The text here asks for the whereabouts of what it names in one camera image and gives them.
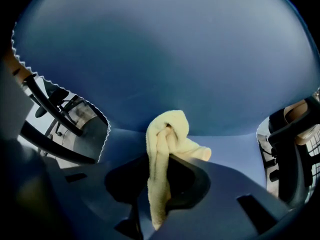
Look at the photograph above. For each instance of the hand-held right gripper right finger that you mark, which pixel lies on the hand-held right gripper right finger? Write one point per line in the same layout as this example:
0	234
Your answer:
187	186

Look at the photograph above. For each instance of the yellow wiping cloth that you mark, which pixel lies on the yellow wiping cloth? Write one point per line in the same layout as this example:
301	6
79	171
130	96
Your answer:
157	146

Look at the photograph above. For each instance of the black mesh office chair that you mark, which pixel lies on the black mesh office chair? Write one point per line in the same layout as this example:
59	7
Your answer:
282	131

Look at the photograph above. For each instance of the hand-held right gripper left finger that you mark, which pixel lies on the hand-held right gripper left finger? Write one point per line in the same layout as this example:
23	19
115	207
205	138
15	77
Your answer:
125	181

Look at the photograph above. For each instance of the brown leather handbag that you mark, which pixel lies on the brown leather handbag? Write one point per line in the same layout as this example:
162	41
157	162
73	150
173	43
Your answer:
295	111

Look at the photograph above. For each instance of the blue chair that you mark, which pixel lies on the blue chair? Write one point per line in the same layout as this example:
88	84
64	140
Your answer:
162	59

